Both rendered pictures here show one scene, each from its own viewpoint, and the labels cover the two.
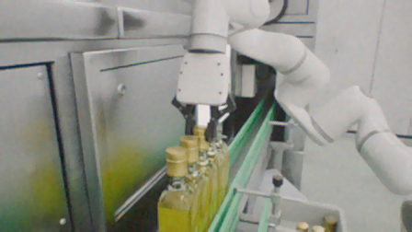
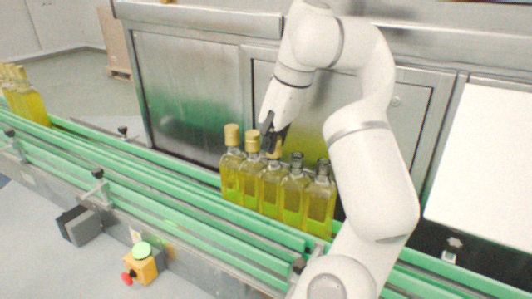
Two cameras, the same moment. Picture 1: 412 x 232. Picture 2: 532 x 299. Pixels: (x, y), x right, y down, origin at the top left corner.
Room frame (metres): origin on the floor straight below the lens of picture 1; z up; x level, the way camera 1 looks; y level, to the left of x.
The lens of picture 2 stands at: (0.67, -0.60, 1.50)
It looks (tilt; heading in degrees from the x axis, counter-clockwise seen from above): 30 degrees down; 102
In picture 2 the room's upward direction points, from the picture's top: straight up
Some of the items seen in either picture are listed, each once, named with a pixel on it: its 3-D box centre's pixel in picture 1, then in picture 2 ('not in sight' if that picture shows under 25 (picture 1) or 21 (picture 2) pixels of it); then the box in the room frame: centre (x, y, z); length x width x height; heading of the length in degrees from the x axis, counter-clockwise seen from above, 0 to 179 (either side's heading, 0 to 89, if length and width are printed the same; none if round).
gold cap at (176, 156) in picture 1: (177, 161); (232, 134); (0.45, 0.05, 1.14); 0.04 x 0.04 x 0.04
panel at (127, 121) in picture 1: (189, 100); (423, 150); (0.87, 0.05, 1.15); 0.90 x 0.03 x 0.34; 161
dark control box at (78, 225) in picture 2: not in sight; (79, 225); (-0.04, 0.01, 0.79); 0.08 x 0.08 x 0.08; 71
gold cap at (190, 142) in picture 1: (188, 149); (252, 140); (0.50, 0.03, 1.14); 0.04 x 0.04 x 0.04
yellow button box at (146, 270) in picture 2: not in sight; (144, 264); (0.22, -0.08, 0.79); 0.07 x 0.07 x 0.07; 71
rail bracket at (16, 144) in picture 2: not in sight; (8, 150); (-0.37, 0.14, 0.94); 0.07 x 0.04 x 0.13; 71
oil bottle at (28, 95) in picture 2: not in sight; (32, 103); (-0.44, 0.35, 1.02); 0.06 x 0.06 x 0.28; 71
